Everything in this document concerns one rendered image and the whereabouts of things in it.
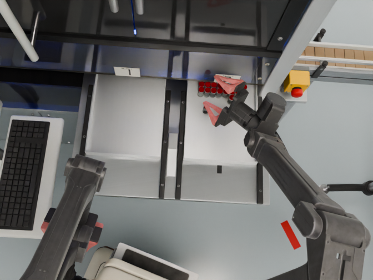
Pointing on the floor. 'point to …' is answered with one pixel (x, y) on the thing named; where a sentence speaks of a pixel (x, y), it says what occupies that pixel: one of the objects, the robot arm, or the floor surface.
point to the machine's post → (296, 43)
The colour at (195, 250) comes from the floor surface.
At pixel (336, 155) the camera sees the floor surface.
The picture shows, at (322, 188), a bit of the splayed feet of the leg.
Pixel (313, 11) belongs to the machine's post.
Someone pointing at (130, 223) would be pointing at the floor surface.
